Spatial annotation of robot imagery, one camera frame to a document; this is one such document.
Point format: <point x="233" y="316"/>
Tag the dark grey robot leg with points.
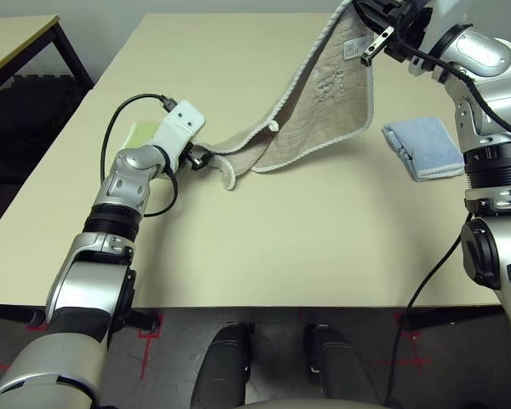
<point x="221" y="366"/>
<point x="340" y="366"/>

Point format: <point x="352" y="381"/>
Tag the dark grey robot left leg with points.
<point x="221" y="366"/>

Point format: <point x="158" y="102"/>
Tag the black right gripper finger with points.
<point x="372" y="19"/>
<point x="377" y="5"/>

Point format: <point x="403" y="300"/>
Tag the dark grey robot right leg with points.
<point x="340" y="366"/>

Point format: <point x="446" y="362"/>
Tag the black foam floor mat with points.
<point x="25" y="119"/>

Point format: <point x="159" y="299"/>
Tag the folded light blue towel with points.
<point x="426" y="145"/>

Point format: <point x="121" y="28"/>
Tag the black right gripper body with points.
<point x="409" y="25"/>

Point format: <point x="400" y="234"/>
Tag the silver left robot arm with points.
<point x="123" y="170"/>

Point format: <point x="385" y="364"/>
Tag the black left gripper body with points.
<point x="191" y="157"/>

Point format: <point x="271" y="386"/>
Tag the black table foot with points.
<point x="451" y="317"/>
<point x="145" y="320"/>

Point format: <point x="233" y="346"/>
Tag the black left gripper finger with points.
<point x="206" y="161"/>
<point x="205" y="152"/>

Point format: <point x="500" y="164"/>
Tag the folded green towel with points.
<point x="142" y="133"/>

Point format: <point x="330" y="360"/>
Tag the side table with black frame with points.
<point x="13" y="38"/>

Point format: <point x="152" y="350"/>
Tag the beige towel with white trim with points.
<point x="315" y="106"/>

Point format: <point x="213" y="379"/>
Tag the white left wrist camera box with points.
<point x="179" y="123"/>

